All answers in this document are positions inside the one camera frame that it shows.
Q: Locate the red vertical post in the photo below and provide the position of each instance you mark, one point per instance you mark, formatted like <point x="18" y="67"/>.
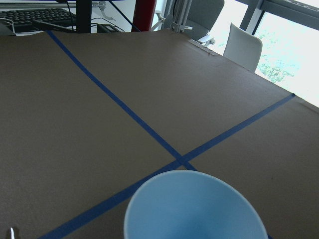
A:
<point x="143" y="15"/>

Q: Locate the light blue cup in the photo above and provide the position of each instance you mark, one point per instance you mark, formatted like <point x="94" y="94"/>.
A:
<point x="184" y="204"/>

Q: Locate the white chair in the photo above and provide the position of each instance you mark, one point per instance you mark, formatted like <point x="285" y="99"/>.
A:
<point x="243" y="48"/>

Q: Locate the black vertical post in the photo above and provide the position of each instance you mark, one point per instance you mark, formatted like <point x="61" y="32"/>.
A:
<point x="83" y="16"/>

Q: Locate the grey office chair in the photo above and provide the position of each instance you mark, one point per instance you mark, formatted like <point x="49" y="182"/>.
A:
<point x="196" y="18"/>

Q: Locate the black computer keyboard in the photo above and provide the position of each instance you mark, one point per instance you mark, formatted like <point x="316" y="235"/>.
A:
<point x="22" y="19"/>

